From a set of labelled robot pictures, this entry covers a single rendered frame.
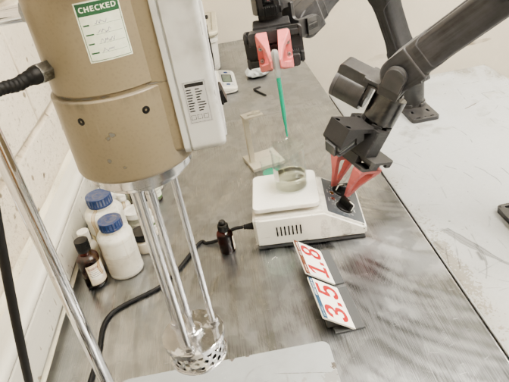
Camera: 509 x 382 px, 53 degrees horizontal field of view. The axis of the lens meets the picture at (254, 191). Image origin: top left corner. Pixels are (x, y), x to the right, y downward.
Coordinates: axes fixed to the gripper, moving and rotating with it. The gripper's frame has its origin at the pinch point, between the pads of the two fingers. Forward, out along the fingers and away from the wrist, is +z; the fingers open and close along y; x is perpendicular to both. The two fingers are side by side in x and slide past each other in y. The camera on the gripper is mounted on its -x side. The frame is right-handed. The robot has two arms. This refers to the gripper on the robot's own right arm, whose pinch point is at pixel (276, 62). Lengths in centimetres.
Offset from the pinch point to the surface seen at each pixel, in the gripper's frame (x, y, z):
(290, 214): 25.1, -1.4, 6.9
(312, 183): 23.5, 3.3, 0.2
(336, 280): 31.6, 4.6, 17.8
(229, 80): 31, -17, -83
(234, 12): 22, -16, -142
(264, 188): 23.3, -5.6, -0.2
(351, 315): 31.5, 5.8, 26.0
